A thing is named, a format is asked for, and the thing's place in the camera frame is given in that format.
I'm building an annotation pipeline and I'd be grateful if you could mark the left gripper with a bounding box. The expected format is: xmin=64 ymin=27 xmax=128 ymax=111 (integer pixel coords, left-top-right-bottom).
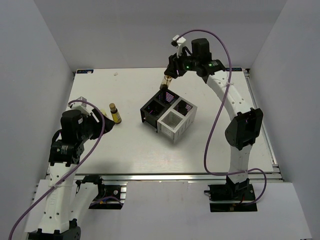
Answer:
xmin=77 ymin=107 xmax=115 ymax=142

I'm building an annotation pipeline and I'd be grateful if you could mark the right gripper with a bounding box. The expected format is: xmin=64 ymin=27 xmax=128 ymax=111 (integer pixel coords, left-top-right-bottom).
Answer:
xmin=164 ymin=47 xmax=199 ymax=79

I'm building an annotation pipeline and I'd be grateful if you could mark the yellow-label condiment bottle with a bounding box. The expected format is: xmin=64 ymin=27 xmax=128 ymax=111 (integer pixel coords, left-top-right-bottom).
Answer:
xmin=109 ymin=103 xmax=122 ymax=124

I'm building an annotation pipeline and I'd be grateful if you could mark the gold-rimmed dark spice bottle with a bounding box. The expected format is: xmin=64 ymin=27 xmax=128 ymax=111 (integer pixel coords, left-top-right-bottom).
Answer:
xmin=159 ymin=75 xmax=173 ymax=91

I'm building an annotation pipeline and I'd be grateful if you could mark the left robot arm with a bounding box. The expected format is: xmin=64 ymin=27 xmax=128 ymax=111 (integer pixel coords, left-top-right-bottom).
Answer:
xmin=28 ymin=107 xmax=115 ymax=240

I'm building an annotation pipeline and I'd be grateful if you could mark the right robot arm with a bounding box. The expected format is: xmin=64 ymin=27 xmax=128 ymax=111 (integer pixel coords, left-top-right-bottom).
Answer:
xmin=160 ymin=35 xmax=263 ymax=200

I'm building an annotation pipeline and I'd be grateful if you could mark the black two-slot organizer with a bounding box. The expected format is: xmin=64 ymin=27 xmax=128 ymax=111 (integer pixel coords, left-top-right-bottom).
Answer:
xmin=140 ymin=89 xmax=180 ymax=132

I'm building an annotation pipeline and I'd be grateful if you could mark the white two-slot organizer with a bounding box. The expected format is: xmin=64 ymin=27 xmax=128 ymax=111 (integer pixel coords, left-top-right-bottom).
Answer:
xmin=157 ymin=97 xmax=198 ymax=144

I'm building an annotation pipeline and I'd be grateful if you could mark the blue label sticker right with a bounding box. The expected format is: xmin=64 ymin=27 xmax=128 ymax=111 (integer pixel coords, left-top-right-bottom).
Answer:
xmin=225 ymin=67 xmax=243 ymax=72

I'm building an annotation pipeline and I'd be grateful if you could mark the blue label sticker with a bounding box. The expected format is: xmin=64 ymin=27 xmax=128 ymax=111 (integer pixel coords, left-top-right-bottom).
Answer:
xmin=225 ymin=67 xmax=243 ymax=72
xmin=76 ymin=69 xmax=94 ymax=74

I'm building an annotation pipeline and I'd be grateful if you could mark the blue label sticker left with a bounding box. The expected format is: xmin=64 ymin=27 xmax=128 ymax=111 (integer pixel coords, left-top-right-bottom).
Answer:
xmin=76 ymin=69 xmax=94 ymax=74

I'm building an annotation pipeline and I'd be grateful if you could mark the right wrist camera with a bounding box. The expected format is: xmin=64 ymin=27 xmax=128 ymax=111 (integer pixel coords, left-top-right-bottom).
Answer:
xmin=171 ymin=35 xmax=187 ymax=58

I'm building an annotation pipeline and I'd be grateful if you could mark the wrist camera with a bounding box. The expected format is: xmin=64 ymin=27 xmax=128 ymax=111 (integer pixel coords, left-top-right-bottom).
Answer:
xmin=171 ymin=35 xmax=187 ymax=58
xmin=68 ymin=96 xmax=91 ymax=116

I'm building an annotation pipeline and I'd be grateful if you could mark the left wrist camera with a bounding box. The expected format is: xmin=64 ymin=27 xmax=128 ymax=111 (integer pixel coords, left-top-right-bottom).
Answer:
xmin=68 ymin=96 xmax=91 ymax=116

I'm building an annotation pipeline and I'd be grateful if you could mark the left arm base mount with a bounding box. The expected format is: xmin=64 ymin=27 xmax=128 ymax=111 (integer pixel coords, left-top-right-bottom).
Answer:
xmin=75 ymin=175 xmax=124 ymax=210

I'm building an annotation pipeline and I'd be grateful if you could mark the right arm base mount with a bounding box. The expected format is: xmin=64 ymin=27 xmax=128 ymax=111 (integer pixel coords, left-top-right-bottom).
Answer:
xmin=203 ymin=183 xmax=258 ymax=213

